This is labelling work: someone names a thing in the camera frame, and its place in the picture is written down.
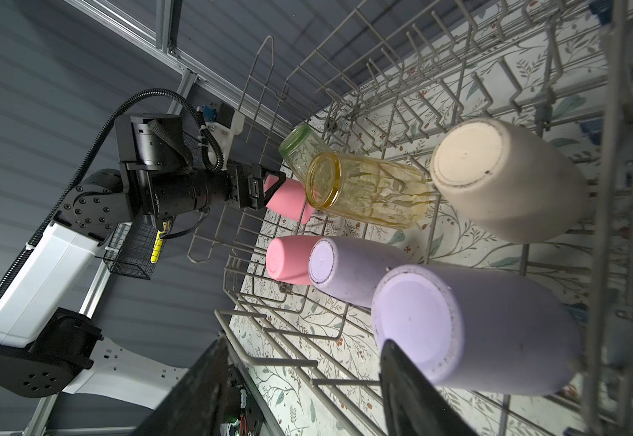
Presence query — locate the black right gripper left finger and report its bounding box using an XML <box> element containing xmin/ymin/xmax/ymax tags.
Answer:
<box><xmin>132</xmin><ymin>336</ymin><xmax>229</xmax><ymax>436</ymax></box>

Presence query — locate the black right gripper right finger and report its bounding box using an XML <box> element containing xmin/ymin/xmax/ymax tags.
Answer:
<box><xmin>380</xmin><ymin>340</ymin><xmax>476</xmax><ymax>436</ymax></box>

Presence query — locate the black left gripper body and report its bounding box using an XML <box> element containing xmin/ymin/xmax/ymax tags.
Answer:
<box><xmin>155</xmin><ymin>162</ymin><xmax>287</xmax><ymax>218</ymax></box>

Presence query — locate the pink cup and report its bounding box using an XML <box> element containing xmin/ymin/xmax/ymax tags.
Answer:
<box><xmin>266</xmin><ymin>235</ymin><xmax>321</xmax><ymax>285</ymax></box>
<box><xmin>267</xmin><ymin>177</ymin><xmax>314</xmax><ymax>225</ymax></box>

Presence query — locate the green transparent cup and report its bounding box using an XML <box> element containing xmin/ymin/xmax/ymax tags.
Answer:
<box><xmin>278</xmin><ymin>124</ymin><xmax>330</xmax><ymax>185</ymax></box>

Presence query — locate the lilac cup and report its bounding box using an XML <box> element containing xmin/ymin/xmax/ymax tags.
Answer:
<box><xmin>309</xmin><ymin>236</ymin><xmax>409</xmax><ymax>308</ymax></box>
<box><xmin>371</xmin><ymin>265</ymin><xmax>583</xmax><ymax>396</ymax></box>

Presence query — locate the yellow transparent cup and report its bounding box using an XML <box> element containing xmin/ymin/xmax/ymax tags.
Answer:
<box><xmin>305</xmin><ymin>152</ymin><xmax>435</xmax><ymax>229</ymax></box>

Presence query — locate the beige cup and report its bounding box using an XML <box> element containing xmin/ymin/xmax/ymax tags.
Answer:
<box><xmin>430</xmin><ymin>118</ymin><xmax>589</xmax><ymax>245</ymax></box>

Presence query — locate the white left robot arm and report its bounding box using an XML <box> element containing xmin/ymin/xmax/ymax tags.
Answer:
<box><xmin>0</xmin><ymin>88</ymin><xmax>286</xmax><ymax>410</ymax></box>

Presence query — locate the yellow brush in basket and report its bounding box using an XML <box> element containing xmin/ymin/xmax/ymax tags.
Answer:
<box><xmin>149</xmin><ymin>231</ymin><xmax>166</xmax><ymax>265</ymax></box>

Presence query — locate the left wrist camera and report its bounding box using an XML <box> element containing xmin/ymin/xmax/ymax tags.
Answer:
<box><xmin>198</xmin><ymin>102</ymin><xmax>245</xmax><ymax>170</ymax></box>

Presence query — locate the black wire wall basket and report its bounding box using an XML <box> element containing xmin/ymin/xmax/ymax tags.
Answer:
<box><xmin>102</xmin><ymin>220</ymin><xmax>158</xmax><ymax>280</ymax></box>

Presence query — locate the grey wire dish rack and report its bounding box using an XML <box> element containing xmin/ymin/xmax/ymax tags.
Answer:
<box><xmin>189</xmin><ymin>1</ymin><xmax>633</xmax><ymax>435</ymax></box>

